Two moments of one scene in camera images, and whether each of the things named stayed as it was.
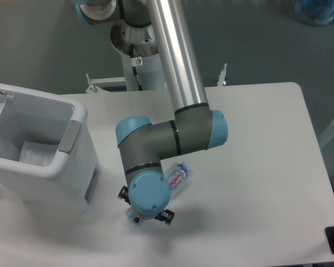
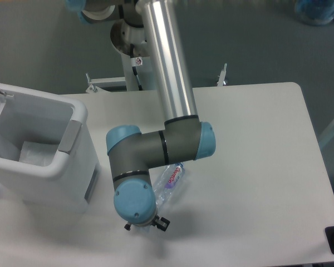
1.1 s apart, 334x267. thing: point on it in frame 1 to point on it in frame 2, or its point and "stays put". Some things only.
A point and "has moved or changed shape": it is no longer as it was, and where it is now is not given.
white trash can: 40,147 stays put
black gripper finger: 123,194 to 127,227
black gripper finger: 166,216 to 162,223
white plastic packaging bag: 37,153 stays put
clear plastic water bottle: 176,174 has moved or changed shape
